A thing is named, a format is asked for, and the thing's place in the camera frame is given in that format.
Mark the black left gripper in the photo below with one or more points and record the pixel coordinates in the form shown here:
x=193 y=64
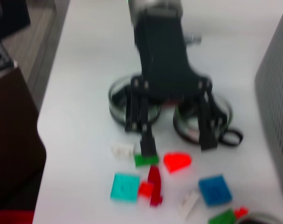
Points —
x=164 y=58

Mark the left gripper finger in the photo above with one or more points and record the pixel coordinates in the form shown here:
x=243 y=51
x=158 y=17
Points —
x=148 y=144
x=209 y=135

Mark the white toy brick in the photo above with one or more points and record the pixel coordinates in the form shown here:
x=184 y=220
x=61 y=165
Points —
x=122 y=149
x=188 y=204

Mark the small red sloped block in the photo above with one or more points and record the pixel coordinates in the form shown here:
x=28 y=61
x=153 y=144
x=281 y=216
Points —
x=241 y=212

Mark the green toy brick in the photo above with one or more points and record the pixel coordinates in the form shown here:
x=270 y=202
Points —
x=146 y=160
x=222 y=217

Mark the bright red curved block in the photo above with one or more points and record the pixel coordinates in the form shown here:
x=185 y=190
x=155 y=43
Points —
x=177 y=161

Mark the dark red arch block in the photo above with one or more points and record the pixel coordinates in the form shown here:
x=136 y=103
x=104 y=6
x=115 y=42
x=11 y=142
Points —
x=156 y=184

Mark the small red square block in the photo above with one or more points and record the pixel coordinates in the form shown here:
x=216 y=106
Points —
x=145 y=189

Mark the teal square plate block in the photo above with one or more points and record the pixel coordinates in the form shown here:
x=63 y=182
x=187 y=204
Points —
x=125 y=187

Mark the blue square plate block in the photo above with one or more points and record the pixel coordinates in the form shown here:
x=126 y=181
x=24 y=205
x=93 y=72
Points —
x=214 y=190

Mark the grey perforated plastic storage bin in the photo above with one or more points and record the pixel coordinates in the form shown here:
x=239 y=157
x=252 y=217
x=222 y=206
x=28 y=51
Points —
x=276 y=93

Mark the brown cabinet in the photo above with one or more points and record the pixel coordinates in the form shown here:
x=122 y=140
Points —
x=13 y=140

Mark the red stool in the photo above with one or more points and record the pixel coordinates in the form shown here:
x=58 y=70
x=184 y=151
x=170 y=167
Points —
x=13 y=218

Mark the black keyboard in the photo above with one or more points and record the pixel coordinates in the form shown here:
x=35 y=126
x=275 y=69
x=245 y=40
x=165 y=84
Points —
x=0 y=56

